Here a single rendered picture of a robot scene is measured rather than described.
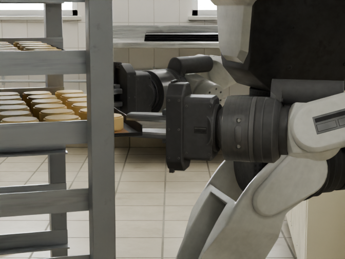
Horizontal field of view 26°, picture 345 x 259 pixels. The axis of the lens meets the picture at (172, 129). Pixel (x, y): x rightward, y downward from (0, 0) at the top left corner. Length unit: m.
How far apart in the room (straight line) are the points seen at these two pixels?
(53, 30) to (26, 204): 0.48
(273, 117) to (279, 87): 0.05
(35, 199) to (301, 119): 0.35
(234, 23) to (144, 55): 4.77
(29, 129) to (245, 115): 0.28
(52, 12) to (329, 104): 0.61
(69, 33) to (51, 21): 4.63
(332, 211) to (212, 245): 1.61
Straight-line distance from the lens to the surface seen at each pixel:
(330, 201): 2.79
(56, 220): 1.43
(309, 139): 0.94
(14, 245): 1.43
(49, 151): 1.39
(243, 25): 1.18
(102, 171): 0.95
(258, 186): 1.20
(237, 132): 0.97
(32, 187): 1.41
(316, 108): 0.95
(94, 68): 0.93
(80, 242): 3.67
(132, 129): 1.03
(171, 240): 3.68
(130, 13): 5.96
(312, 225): 2.81
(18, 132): 0.96
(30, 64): 0.95
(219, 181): 1.33
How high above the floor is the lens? 1.12
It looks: 9 degrees down
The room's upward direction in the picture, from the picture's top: straight up
